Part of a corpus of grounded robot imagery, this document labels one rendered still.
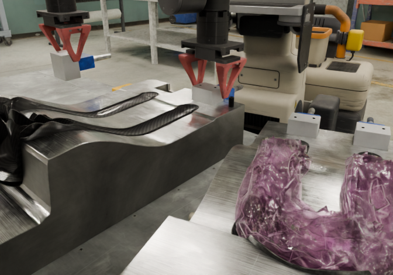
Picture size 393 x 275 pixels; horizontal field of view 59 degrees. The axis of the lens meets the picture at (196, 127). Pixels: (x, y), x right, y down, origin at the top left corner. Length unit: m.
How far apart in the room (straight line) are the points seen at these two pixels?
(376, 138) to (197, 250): 0.40
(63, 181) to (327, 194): 0.30
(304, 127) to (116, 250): 0.36
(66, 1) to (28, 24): 6.58
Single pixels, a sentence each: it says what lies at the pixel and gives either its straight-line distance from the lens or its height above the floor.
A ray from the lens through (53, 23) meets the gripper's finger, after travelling 0.76.
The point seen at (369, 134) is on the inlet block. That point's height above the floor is 0.88.
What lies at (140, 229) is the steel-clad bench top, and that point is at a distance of 0.49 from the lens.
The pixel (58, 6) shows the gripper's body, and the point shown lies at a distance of 0.76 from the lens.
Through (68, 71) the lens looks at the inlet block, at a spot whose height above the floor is 0.93.
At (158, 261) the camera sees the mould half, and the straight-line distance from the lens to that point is 0.29.
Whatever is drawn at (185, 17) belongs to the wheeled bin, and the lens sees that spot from 8.18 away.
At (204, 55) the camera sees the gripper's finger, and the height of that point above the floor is 0.98.
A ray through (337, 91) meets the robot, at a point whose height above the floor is 0.75.
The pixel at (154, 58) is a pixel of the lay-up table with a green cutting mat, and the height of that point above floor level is 0.08.
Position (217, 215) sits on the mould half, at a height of 0.87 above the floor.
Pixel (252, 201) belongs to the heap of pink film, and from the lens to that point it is 0.38.
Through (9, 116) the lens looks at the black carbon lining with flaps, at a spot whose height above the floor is 0.95.
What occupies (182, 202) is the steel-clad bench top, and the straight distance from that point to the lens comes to 0.53.
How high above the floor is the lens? 1.11
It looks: 24 degrees down
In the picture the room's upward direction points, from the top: straight up
